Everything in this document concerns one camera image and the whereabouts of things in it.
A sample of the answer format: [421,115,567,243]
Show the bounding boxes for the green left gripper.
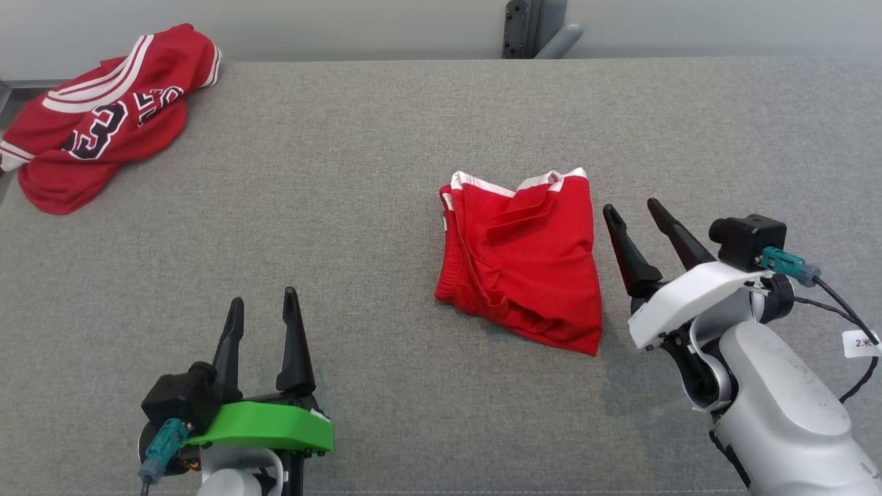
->
[183,287,335,455]

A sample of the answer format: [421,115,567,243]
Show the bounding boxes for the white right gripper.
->
[603,198,776,352]

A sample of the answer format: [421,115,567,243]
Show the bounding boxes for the red shorts with white trim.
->
[434,167,604,357]

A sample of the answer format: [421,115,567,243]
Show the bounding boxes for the red basketball jersey number 23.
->
[0,23,223,216]

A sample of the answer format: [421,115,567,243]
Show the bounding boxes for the teal plug black cable right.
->
[758,247,882,404]

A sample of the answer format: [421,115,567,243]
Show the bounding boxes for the teal plug black cable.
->
[758,247,882,404]
[138,419,191,496]

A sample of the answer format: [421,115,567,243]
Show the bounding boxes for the teal plug black cable left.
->
[138,419,191,496]

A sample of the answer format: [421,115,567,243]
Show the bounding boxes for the thin black cable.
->
[791,295,862,326]

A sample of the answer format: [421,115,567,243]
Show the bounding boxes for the white cable label tag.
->
[842,329,882,359]

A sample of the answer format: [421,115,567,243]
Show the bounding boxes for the grey metal frame post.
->
[502,0,584,60]

